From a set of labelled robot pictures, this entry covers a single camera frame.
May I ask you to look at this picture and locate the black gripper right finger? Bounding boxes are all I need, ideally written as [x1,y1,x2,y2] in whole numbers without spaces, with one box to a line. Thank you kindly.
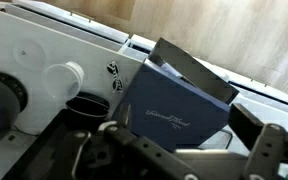
[229,103,287,180]

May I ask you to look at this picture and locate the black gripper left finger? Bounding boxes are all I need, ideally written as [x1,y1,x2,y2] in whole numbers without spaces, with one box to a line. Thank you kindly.
[98,103,200,180]

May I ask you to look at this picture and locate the clear round plastic lid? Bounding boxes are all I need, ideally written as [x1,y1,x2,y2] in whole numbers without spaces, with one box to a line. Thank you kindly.
[12,38,47,70]

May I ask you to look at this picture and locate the blue cardboard box lid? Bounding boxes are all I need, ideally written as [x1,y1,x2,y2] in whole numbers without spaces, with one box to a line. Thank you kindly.
[112,59,232,153]

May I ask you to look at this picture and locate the clear plastic bowl with label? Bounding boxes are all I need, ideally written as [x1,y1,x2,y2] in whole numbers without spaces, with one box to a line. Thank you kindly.
[42,61,86,103]

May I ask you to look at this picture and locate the white drawer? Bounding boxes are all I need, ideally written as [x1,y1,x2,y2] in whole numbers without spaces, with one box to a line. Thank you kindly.
[12,0,131,44]
[197,58,288,111]

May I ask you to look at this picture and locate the black round dish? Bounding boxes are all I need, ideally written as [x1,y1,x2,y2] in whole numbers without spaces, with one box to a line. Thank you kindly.
[65,94,111,122]

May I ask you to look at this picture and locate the white TV stand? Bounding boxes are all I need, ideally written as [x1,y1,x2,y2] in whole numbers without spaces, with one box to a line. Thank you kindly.
[0,0,288,180]

